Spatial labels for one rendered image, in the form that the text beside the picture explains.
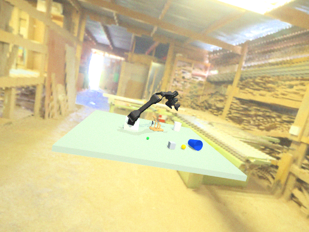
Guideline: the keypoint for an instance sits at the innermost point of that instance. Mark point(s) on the white paper cup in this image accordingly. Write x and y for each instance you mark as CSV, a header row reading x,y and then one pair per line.
x,y
177,126

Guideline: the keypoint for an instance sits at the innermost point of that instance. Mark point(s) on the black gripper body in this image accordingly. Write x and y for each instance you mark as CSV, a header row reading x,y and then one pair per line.
x,y
176,106

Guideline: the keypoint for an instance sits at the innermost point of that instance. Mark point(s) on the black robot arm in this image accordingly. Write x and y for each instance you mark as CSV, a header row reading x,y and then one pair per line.
x,y
134,115

